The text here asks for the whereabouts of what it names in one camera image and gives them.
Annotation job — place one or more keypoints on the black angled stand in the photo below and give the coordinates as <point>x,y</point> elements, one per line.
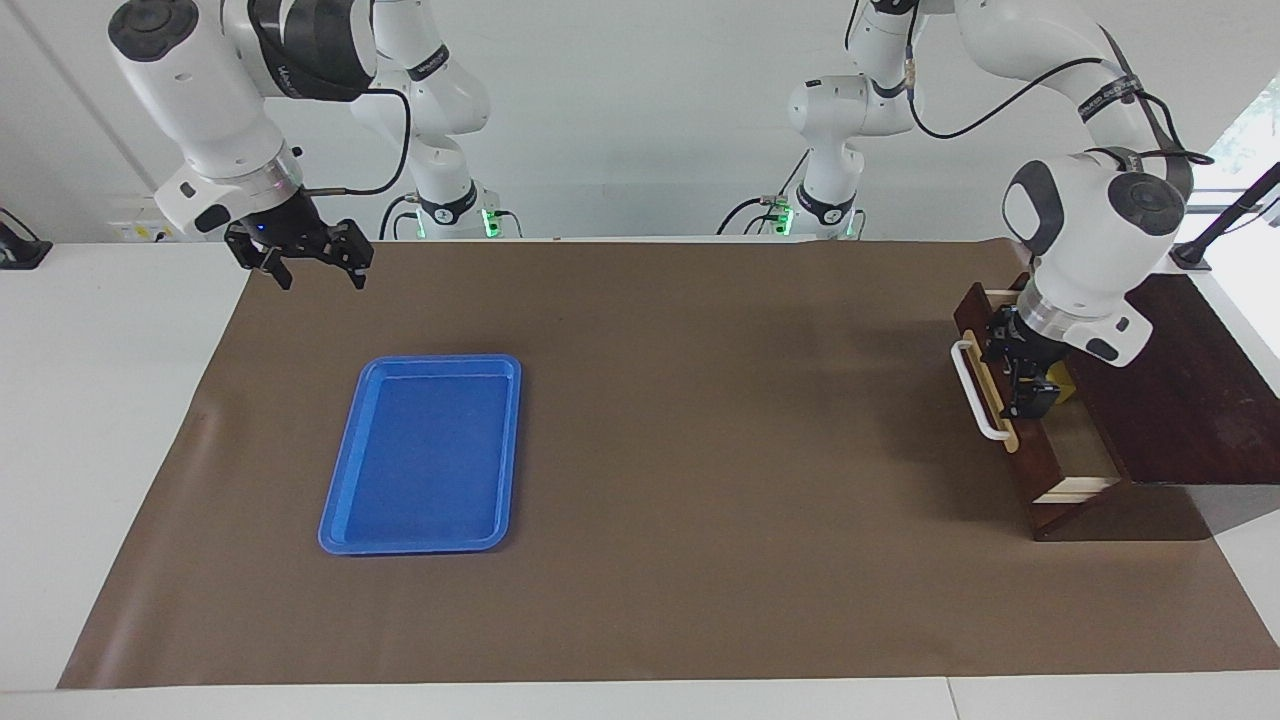
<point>1225,220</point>

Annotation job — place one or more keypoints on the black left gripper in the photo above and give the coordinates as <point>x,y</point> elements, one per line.
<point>1020,345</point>

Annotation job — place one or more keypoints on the dark wooden cabinet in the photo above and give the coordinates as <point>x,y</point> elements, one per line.
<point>1180,400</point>

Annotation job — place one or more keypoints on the brown table mat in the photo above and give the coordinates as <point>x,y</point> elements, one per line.
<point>720,560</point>

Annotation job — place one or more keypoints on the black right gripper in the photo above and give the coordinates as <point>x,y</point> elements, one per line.
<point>295,235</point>

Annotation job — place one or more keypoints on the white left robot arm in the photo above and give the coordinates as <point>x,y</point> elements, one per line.
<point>1090,250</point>

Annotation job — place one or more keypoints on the yellow cube block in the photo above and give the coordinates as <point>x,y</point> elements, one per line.
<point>1069,390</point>

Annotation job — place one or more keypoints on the black mount base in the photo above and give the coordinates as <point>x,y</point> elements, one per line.
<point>22,252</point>

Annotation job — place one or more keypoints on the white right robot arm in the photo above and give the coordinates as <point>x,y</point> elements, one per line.
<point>210,100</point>

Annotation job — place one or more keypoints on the white wall outlet box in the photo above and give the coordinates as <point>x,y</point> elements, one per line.
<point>140,225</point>

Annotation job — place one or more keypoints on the blue plastic tray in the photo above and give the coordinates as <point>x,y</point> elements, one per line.
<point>425,460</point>

